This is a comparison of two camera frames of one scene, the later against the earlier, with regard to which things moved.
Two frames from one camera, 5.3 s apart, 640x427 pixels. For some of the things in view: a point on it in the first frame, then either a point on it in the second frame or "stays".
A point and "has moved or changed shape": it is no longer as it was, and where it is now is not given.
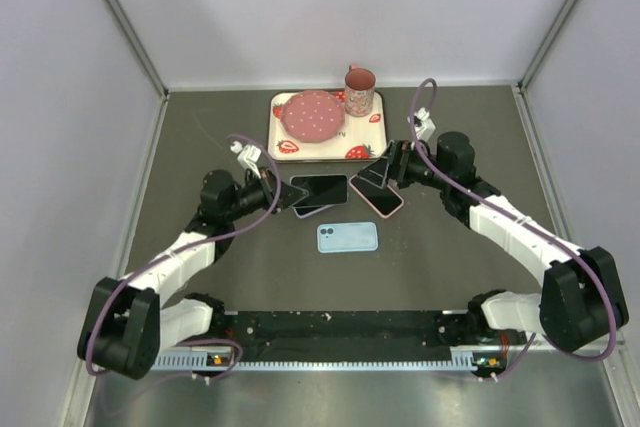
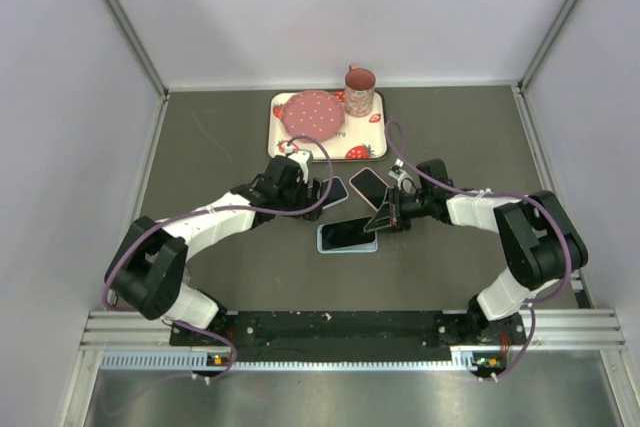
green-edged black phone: [383, 200] stays
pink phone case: [383, 200] stays
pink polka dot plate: [312, 117] stays
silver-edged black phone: [321, 188] -> [346, 233]
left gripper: [268, 186] -> [305, 203]
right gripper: [400, 155] -> [397, 217]
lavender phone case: [306, 210] has moved or changed shape
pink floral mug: [359, 86] stays
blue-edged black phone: [304, 211] has moved or changed shape
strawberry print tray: [360, 138] stays
